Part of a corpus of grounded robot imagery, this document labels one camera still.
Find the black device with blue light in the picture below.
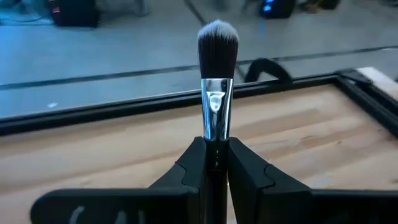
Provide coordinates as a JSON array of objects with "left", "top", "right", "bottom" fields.
[{"left": 259, "top": 0, "right": 297, "bottom": 19}]

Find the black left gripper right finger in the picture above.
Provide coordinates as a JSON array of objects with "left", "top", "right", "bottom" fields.
[{"left": 228, "top": 136, "right": 398, "bottom": 224}]

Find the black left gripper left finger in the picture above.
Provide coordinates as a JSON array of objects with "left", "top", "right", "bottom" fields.
[{"left": 30, "top": 136, "right": 208, "bottom": 224}]

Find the black box with red marks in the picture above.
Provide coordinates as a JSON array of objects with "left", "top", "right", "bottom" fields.
[{"left": 47, "top": 0, "right": 101, "bottom": 29}]

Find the black aluminium table frame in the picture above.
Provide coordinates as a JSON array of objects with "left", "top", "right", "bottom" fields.
[{"left": 0, "top": 68, "right": 398, "bottom": 139}]

